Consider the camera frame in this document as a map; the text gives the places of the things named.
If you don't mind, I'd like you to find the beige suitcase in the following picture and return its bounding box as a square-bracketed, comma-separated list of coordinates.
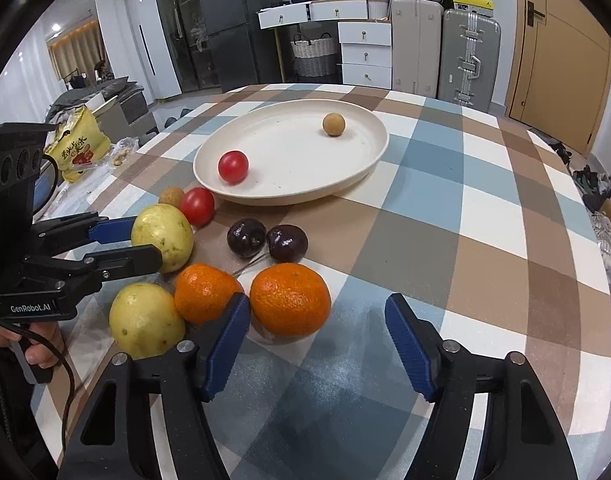
[390, 0, 445, 98]

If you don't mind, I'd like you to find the dark grey refrigerator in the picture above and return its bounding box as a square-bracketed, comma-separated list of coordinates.
[194, 0, 286, 93]

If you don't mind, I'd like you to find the round tan longan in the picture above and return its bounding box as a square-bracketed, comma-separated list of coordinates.
[322, 112, 346, 137]

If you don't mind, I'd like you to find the silver suitcase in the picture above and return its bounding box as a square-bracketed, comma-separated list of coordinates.
[437, 8, 502, 111]

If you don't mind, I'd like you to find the orange mandarin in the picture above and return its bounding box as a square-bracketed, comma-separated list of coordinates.
[174, 263, 246, 326]
[249, 262, 333, 338]

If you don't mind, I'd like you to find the pile of clothes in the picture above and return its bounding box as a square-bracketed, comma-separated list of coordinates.
[528, 130, 611, 281]

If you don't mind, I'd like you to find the wooden door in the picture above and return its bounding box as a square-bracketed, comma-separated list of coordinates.
[505, 0, 611, 153]

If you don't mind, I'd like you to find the pile of tan nuts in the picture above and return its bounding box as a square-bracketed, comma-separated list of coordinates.
[110, 140, 138, 167]

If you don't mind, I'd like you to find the dark purple plum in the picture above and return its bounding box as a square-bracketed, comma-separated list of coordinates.
[266, 224, 309, 264]
[227, 218, 267, 260]

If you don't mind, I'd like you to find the dark glass cabinet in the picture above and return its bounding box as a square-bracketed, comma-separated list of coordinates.
[150, 0, 206, 97]

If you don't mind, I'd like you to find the brownish longan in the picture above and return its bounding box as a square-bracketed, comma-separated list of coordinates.
[158, 186, 186, 208]

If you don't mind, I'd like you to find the person's left hand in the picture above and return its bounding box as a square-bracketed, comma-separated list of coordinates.
[0, 319, 64, 369]

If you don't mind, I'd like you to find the yellow-green guava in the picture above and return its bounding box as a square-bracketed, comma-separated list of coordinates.
[108, 282, 187, 359]

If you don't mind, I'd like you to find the white drawer cabinet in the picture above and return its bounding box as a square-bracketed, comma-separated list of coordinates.
[258, 0, 393, 86]

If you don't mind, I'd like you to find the yellow black shoe box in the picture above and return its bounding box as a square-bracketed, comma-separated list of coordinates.
[444, 0, 496, 20]

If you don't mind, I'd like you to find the cream round plate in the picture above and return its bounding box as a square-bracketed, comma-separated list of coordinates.
[192, 100, 390, 207]

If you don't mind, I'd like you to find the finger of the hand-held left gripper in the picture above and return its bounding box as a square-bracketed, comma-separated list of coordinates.
[22, 244, 164, 312]
[30, 211, 137, 245]

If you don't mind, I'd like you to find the red tomato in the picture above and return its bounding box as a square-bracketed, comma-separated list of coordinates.
[179, 187, 216, 227]
[218, 150, 250, 184]

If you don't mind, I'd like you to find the woven laundry basket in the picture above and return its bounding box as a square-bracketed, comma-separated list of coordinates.
[290, 32, 340, 78]

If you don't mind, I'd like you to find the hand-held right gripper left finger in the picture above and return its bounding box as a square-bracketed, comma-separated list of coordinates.
[58, 292, 251, 480]

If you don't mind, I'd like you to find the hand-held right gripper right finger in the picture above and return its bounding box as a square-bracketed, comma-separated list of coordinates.
[384, 292, 579, 480]

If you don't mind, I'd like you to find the speckled green guava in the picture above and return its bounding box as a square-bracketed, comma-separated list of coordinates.
[130, 203, 195, 274]

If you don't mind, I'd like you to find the yellow snack bag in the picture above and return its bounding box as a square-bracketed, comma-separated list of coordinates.
[44, 106, 112, 183]

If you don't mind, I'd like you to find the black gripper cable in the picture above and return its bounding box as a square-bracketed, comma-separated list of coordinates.
[0, 307, 76, 428]

